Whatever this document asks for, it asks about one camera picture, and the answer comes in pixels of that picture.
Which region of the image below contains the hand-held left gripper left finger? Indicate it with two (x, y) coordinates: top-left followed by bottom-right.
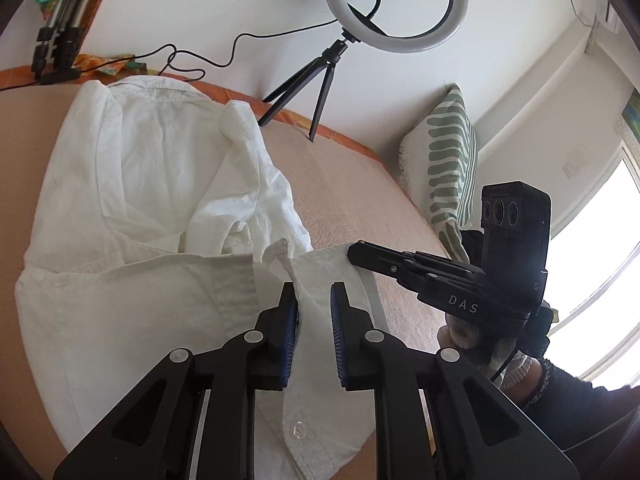
(52, 282), (301, 480)

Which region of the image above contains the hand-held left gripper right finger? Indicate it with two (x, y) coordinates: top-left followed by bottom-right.
(330, 282), (581, 480)

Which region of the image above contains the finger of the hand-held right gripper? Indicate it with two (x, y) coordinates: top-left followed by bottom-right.
(347, 241), (486, 286)

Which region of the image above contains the white shirt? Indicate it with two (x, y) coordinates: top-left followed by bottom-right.
(15, 77), (386, 480)

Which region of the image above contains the person's right forearm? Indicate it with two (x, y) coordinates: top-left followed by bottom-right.
(517, 357), (640, 456)

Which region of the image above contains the person's right hand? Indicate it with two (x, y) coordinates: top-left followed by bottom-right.
(437, 316), (536, 391)

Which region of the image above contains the beige blanket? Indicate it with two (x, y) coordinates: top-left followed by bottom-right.
(0, 80), (481, 480)

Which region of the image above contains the window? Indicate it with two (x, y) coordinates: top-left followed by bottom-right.
(544, 142), (640, 392)

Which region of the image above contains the green striped white pillow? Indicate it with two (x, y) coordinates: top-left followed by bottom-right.
(398, 84), (480, 267)

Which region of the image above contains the orange floral bedsheet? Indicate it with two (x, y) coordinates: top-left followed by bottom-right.
(0, 52), (383, 163)

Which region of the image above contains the bundle of folded tripod legs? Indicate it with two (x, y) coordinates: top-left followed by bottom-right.
(31, 0), (110, 86)

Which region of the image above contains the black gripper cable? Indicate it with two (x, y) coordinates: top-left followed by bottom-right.
(492, 350), (521, 386)

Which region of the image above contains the ring light with black tripod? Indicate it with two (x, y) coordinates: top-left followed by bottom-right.
(257, 0), (470, 143)

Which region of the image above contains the thin wall cable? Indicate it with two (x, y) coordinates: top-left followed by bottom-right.
(564, 0), (603, 57)

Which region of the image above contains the black ring light cable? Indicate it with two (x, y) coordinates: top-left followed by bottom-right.
(0, 0), (383, 93)

